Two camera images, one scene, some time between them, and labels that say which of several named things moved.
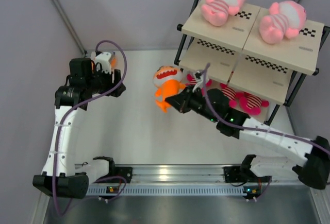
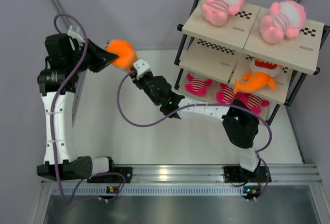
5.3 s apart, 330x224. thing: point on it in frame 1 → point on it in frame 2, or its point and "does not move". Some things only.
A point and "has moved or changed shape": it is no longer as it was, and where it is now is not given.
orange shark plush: x=168 y=80 → x=263 y=72
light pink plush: x=285 y=18 does not move
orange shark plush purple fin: x=113 y=62 has moved or changed shape
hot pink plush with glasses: x=191 y=81 does not move
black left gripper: x=116 y=79 → x=102 y=58
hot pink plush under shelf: x=251 y=104 does not move
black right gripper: x=182 y=101 → x=139 y=80
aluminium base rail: x=191 y=179 does not move
